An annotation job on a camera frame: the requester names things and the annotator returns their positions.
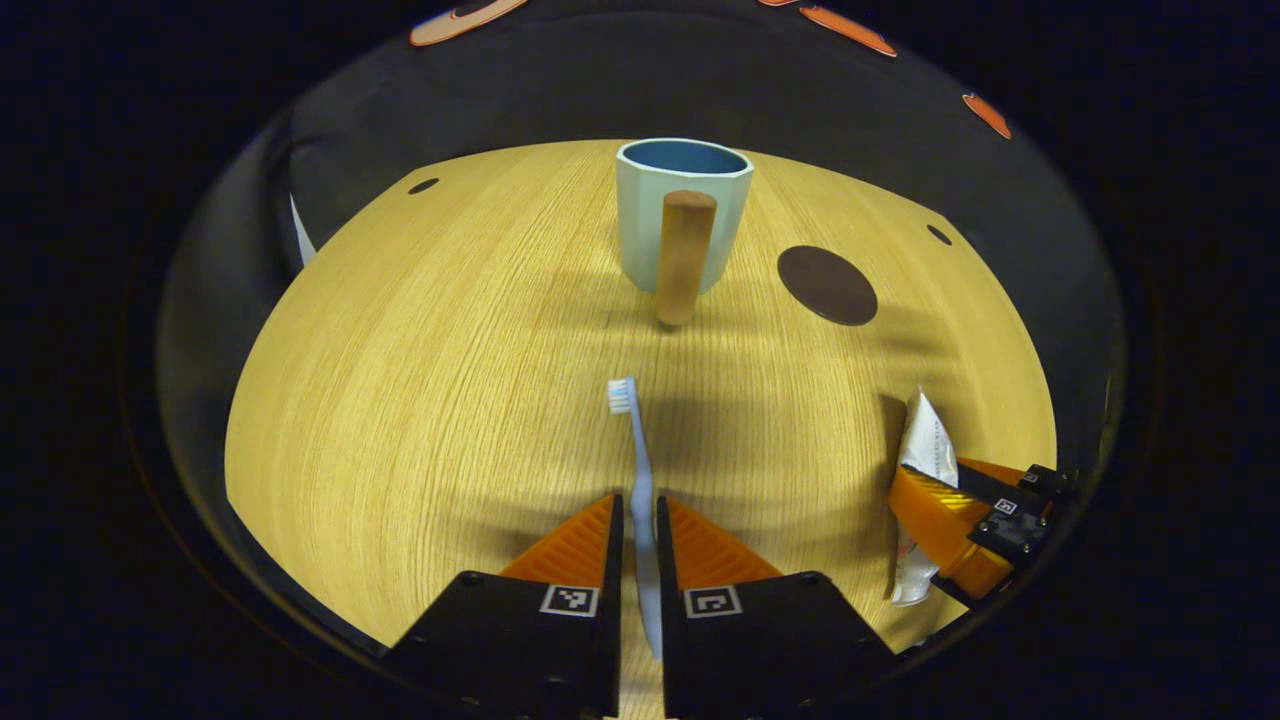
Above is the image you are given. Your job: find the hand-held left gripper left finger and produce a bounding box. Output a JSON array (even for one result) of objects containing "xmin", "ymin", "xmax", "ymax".
[{"xmin": 384, "ymin": 493, "xmax": 625, "ymax": 720}]

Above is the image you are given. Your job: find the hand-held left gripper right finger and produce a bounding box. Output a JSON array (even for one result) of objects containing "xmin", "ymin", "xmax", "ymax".
[{"xmin": 655, "ymin": 495, "xmax": 898, "ymax": 720}]

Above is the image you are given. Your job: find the white toothpaste tube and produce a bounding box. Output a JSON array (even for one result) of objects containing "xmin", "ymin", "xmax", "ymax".
[{"xmin": 887, "ymin": 389, "xmax": 963, "ymax": 608}]

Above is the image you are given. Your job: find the light blue toothbrush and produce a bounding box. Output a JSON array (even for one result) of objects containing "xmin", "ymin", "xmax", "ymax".
[{"xmin": 607, "ymin": 376, "xmax": 667, "ymax": 662}]

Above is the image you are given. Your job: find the dark brown round coaster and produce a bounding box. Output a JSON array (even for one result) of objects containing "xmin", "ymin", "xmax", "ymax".
[{"xmin": 777, "ymin": 245, "xmax": 880, "ymax": 328}]

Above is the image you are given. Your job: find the light blue cup wooden handle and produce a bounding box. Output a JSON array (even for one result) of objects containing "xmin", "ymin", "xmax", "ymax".
[{"xmin": 615, "ymin": 137, "xmax": 755, "ymax": 329}]

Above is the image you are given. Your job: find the black backdrop cloth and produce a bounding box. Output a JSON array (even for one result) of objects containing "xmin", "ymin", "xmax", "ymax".
[{"xmin": 155, "ymin": 0, "xmax": 1129, "ymax": 501}]

